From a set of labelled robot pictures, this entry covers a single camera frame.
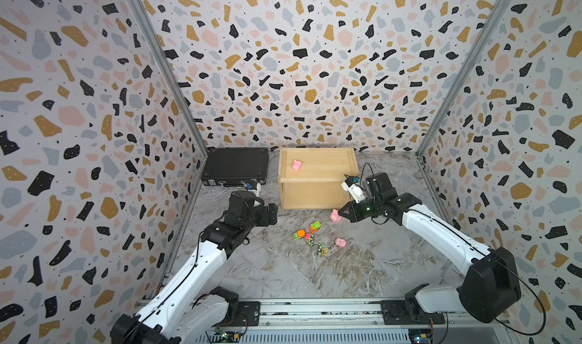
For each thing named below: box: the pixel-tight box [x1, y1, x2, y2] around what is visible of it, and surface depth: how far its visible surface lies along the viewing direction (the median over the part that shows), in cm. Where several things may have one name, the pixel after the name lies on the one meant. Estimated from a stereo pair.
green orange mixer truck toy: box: [293, 228, 306, 241], surface depth 92 cm
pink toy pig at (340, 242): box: [334, 237, 348, 248], surface depth 90 cm
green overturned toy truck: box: [316, 242, 329, 257], surface depth 87 cm
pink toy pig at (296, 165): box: [292, 159, 303, 172], surface depth 88 cm
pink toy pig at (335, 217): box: [330, 209, 343, 223], surface depth 82 cm
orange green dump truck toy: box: [307, 220, 322, 235], surface depth 94 cm
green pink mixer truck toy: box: [304, 232, 315, 247], surface depth 92 cm
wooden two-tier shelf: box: [278, 146, 360, 211], surface depth 92 cm
